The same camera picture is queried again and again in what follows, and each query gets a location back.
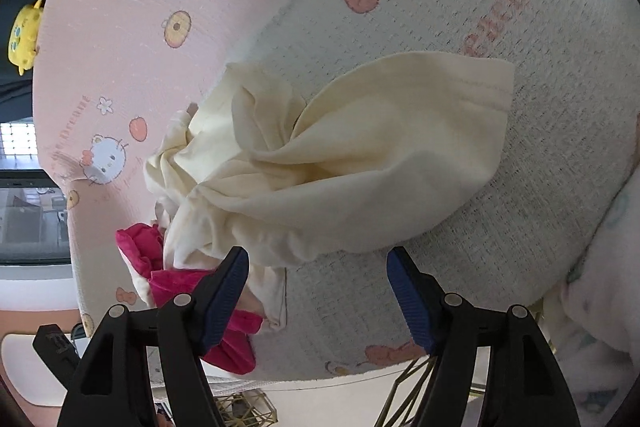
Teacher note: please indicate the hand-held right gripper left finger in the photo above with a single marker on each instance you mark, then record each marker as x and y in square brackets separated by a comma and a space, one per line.
[227, 297]

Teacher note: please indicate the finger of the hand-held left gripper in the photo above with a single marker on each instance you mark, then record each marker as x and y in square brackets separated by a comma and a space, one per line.
[55, 347]

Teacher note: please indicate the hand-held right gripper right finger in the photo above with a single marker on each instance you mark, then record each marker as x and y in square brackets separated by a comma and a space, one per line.
[410, 297]

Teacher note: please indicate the magenta t-shirt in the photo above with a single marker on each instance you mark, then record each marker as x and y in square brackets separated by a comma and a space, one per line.
[170, 282]

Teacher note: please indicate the cream t-shirt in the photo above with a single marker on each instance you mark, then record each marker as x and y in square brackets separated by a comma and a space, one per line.
[375, 147]

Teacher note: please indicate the white rounded panel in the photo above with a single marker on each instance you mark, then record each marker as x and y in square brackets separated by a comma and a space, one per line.
[22, 367]

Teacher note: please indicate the black framed glass door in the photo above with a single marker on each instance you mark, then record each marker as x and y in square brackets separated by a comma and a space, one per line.
[30, 217]

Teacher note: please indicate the person's printed pajamas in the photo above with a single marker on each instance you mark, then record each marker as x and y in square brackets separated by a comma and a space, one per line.
[600, 317]

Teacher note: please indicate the window with grille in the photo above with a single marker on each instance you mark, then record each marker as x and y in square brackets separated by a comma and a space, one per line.
[19, 139]

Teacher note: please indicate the dark blue sofa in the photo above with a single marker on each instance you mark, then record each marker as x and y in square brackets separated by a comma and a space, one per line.
[17, 102]

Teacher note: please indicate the pink and white printed blanket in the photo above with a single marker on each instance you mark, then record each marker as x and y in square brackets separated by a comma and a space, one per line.
[400, 7]

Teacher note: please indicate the yellow plush toy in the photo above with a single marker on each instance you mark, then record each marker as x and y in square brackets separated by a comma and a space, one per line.
[25, 34]

